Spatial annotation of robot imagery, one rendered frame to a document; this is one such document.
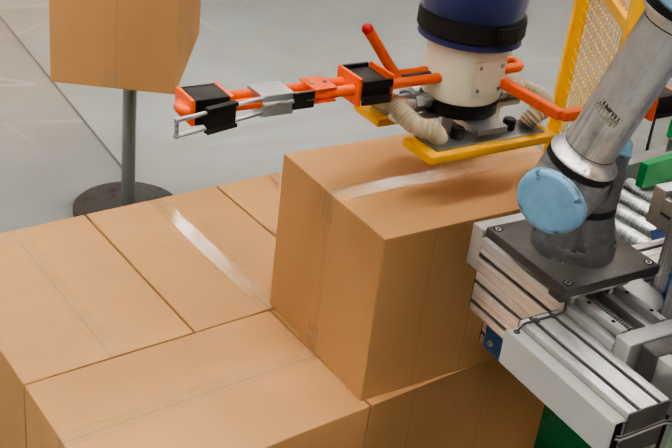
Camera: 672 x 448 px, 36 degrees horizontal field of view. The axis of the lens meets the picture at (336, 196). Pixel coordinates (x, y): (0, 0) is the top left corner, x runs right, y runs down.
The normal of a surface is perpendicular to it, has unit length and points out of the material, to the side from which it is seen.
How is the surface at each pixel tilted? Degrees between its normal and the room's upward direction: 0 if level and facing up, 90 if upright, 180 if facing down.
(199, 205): 0
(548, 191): 97
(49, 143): 0
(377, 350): 90
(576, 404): 90
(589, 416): 90
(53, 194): 0
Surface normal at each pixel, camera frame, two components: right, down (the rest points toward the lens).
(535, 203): -0.59, 0.43
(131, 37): -0.01, 0.47
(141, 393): 0.11, -0.88
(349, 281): -0.84, 0.17
